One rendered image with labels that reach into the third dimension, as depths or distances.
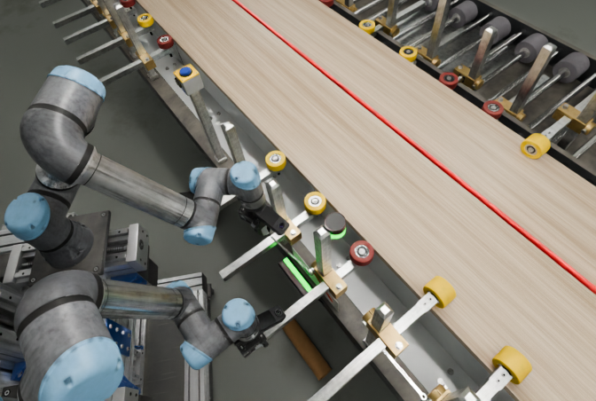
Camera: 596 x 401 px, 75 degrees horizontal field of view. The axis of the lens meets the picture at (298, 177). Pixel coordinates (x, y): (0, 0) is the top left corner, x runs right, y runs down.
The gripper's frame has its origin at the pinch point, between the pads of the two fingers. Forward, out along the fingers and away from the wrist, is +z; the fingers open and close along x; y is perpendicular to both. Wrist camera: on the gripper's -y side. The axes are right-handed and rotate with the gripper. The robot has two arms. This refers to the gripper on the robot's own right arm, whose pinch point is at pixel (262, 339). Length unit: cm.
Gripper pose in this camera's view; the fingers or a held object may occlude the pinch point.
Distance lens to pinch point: 135.6
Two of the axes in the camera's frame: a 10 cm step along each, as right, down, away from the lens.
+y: -8.0, 5.2, -3.0
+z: 0.6, 5.7, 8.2
